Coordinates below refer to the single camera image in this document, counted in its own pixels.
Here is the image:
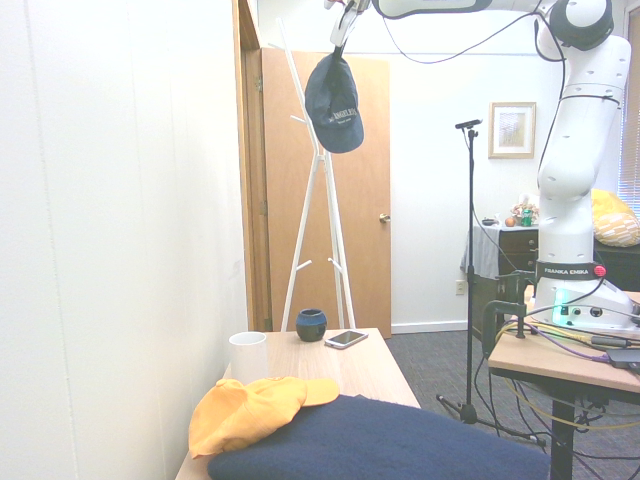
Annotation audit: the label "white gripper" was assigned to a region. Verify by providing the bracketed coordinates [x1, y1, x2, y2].
[324, 0, 374, 59]

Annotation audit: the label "navy blue baseball cap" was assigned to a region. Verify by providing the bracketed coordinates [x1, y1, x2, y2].
[304, 49, 365, 155]

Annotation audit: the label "yellow baseball cap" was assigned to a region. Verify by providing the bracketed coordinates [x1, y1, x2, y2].
[188, 377, 341, 460]

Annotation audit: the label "white wooden coat rack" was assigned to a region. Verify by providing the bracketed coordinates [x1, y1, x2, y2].
[267, 17, 357, 332]

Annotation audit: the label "brown wooden door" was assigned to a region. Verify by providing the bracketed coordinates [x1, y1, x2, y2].
[260, 48, 392, 331]

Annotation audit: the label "dried flower decoration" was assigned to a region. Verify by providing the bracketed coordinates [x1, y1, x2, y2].
[510, 193, 542, 226]

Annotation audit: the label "grey cloth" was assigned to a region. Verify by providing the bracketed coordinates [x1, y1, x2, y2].
[459, 224, 503, 279]

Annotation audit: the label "dark wooden dresser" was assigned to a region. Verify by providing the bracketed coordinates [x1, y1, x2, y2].
[472, 226, 640, 344]

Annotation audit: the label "blue glazed ceramic cup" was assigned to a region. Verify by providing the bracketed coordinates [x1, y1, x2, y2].
[295, 308, 329, 343]

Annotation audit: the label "green metal clamp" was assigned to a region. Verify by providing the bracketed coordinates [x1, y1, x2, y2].
[494, 269, 537, 307]
[482, 298, 527, 357]

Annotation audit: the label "white smartphone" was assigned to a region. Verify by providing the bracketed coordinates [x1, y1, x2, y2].
[324, 329, 370, 350]

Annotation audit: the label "window blinds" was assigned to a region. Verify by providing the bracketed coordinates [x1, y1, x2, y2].
[617, 9, 640, 201]

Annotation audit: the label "yellow patterned pillow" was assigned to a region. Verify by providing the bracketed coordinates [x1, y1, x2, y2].
[591, 188, 640, 248]

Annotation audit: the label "white cylindrical cup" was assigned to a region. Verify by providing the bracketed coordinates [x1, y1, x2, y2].
[228, 331, 270, 385]

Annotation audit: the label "navy blue cushion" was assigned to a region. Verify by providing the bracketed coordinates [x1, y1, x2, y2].
[207, 393, 551, 480]

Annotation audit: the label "black box device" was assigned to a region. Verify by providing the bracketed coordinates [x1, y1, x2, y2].
[606, 348, 640, 372]

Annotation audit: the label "black table leg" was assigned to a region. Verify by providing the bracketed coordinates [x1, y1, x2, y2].
[549, 394, 577, 480]

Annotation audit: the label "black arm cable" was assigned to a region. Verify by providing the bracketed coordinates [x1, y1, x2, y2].
[382, 0, 569, 65]

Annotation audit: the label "brown wooden door frame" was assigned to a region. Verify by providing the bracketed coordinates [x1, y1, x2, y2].
[232, 0, 274, 332]

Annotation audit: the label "framed wall picture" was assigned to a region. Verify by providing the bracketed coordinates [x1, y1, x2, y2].
[488, 101, 537, 160]

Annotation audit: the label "black camera tripod stand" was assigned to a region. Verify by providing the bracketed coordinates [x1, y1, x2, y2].
[434, 127, 547, 447]

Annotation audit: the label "purple cable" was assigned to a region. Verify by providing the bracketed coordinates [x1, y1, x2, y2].
[528, 324, 617, 365]

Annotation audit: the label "yellow cable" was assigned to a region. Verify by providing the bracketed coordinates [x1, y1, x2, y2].
[493, 319, 640, 432]

